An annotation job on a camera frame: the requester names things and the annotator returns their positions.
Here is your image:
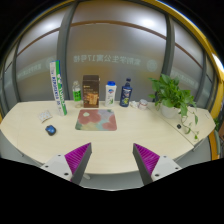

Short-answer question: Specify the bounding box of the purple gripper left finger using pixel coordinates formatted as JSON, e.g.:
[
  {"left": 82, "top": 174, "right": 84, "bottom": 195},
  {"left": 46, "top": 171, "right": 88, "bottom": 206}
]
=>
[{"left": 41, "top": 143, "right": 92, "bottom": 185}]

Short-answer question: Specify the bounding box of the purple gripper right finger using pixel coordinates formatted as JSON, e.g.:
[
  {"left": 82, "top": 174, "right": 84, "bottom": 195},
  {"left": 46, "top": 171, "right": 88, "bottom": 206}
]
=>
[{"left": 133, "top": 143, "right": 181, "bottom": 185}]

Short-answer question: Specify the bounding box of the blue black computer mouse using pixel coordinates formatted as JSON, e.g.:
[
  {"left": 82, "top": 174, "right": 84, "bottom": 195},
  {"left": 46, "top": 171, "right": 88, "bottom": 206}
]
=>
[{"left": 45, "top": 125, "right": 56, "bottom": 136}]

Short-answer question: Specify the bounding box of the floral pastel mouse pad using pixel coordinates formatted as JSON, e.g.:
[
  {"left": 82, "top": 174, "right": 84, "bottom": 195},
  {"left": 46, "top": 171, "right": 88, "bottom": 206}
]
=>
[{"left": 75, "top": 109, "right": 117, "bottom": 131}]

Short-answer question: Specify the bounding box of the small white jar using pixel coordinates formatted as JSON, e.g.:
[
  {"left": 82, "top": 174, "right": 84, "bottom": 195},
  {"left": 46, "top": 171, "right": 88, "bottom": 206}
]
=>
[{"left": 138, "top": 99, "right": 148, "bottom": 110}]

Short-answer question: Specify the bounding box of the small white crumpled packet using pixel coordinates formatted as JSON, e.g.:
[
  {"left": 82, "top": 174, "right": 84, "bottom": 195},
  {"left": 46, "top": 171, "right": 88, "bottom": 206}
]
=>
[{"left": 130, "top": 101, "right": 139, "bottom": 108}]

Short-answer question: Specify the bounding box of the green pothos plant white pot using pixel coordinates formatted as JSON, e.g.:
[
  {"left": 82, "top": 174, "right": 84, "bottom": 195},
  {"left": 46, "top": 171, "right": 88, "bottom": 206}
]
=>
[{"left": 149, "top": 74, "right": 199, "bottom": 140}]

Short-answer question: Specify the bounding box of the clear green-label water bottle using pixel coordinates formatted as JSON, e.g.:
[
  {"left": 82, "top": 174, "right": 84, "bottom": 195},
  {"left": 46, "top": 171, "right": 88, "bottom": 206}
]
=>
[{"left": 72, "top": 81, "right": 82, "bottom": 108}]

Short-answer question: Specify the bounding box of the dark blue shampoo bottle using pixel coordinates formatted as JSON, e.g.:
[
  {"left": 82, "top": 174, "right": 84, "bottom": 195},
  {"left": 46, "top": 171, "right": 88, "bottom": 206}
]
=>
[{"left": 120, "top": 78, "right": 132, "bottom": 107}]

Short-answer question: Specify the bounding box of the brown cardboard box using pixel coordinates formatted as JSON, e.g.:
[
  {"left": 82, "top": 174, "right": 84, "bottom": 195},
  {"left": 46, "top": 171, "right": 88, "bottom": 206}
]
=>
[{"left": 82, "top": 75, "right": 100, "bottom": 108}]

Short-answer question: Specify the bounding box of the white blue-cap lotion bottle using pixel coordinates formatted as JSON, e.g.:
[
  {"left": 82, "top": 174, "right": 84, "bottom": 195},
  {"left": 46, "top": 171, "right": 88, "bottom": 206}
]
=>
[{"left": 105, "top": 81, "right": 117, "bottom": 107}]

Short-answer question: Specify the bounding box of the white green tall tube box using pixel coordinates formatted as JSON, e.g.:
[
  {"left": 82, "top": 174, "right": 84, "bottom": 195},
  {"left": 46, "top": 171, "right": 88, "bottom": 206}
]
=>
[{"left": 50, "top": 60, "right": 67, "bottom": 116}]

